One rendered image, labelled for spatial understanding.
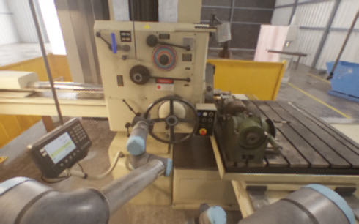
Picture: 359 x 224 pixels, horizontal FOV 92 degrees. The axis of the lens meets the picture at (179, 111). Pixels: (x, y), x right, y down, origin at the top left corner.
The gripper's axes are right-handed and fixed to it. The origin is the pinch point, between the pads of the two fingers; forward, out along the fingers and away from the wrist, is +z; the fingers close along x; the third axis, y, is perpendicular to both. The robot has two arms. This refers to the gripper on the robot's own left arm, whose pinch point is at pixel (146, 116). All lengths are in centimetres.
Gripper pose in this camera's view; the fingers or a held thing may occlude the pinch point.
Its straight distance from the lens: 118.6
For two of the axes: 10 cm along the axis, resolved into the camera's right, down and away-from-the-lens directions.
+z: 0.0, -4.6, 8.9
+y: 2.7, -8.5, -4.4
